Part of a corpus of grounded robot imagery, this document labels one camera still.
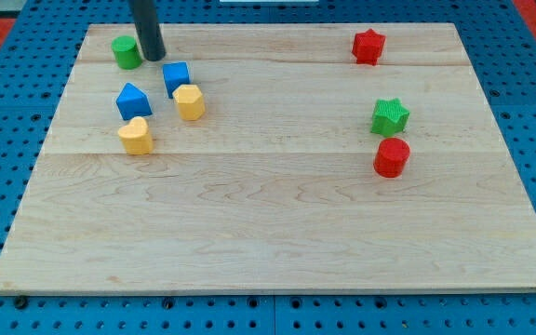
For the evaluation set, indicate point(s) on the blue triangular prism block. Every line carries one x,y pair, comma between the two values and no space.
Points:
132,102

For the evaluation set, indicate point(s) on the green cylinder block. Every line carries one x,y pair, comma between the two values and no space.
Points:
126,52

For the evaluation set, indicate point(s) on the yellow heart block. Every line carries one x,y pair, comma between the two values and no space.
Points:
136,136

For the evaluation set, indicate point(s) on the yellow hexagon block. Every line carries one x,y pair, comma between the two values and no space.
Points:
189,101

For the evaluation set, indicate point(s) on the red star block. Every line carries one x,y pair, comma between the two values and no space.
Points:
368,47

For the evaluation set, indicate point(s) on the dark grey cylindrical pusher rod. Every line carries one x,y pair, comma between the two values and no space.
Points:
147,26

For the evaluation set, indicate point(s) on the green star block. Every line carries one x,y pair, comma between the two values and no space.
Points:
389,117

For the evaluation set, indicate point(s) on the red cylinder block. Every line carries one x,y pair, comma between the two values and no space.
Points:
391,157

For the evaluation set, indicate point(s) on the blue cube block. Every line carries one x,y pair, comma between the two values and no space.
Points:
175,74

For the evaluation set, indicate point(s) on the light wooden board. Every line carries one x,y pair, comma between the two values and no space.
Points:
273,190

